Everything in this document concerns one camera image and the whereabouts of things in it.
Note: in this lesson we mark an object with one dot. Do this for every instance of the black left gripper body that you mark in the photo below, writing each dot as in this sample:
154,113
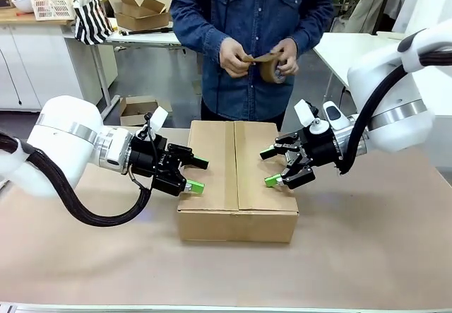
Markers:
152,164

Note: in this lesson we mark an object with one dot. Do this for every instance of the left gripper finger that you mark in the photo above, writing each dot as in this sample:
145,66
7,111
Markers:
185,157
192,187

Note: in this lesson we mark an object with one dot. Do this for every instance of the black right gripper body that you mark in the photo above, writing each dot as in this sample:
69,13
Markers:
321,147

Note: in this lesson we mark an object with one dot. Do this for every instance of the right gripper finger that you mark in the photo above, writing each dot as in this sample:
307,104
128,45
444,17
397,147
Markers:
296,177
286,145

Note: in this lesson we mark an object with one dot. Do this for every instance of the large brown cardboard box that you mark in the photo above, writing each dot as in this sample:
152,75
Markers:
233,221

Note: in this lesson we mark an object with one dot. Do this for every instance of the brown packing tape roll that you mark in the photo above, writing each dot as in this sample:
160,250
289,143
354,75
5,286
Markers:
268,69

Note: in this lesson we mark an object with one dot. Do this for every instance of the person's right forearm denim sleeve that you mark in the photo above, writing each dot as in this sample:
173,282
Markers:
197,34

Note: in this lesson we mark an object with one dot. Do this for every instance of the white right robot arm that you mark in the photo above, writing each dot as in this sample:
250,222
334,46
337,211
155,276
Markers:
388,87

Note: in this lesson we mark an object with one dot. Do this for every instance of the person's left forearm denim sleeve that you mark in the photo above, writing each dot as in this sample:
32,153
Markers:
314,30

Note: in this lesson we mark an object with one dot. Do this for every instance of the small cardboard box on floor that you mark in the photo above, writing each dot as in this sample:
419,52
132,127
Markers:
137,111

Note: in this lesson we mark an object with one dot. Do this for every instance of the open shallow cardboard box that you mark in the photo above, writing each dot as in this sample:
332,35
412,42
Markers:
141,18

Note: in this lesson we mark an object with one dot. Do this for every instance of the person's left hand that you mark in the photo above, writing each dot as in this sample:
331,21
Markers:
290,58

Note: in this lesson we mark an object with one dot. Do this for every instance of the person's right hand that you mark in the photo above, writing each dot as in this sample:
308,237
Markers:
233,58

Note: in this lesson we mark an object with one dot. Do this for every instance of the plain white table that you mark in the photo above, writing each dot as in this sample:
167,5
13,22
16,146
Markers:
346,58

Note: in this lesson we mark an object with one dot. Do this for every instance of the white table with grey legs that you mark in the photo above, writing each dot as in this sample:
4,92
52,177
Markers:
141,39

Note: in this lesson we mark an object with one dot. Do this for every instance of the black rod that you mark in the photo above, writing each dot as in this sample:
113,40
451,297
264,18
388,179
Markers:
148,31

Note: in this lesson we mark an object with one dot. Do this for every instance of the person in denim shirt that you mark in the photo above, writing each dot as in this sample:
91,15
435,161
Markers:
250,9

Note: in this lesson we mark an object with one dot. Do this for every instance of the person in beige clothes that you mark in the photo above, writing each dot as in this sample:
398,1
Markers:
367,5

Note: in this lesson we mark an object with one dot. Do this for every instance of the black white striped bag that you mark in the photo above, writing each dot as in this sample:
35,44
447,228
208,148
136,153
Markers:
91,19

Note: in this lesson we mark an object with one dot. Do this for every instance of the white cabinet with wooden top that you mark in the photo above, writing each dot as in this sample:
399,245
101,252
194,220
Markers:
35,44

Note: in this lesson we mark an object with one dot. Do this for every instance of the white plastic basket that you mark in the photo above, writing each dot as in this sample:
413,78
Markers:
53,4

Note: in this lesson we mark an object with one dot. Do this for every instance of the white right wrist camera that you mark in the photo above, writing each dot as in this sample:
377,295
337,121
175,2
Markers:
305,113

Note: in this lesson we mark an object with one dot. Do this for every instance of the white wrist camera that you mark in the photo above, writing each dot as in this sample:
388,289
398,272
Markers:
305,113
159,118

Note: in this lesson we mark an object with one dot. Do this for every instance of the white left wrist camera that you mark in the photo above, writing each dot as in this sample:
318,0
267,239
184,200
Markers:
159,118

